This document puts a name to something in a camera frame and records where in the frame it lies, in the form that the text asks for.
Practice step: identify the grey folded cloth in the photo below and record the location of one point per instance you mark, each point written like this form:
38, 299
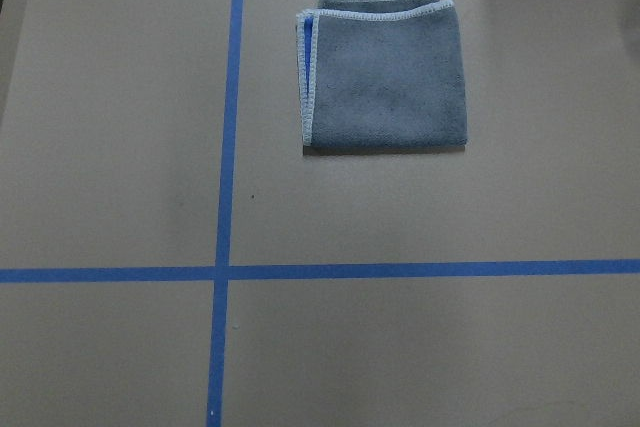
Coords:
381, 74

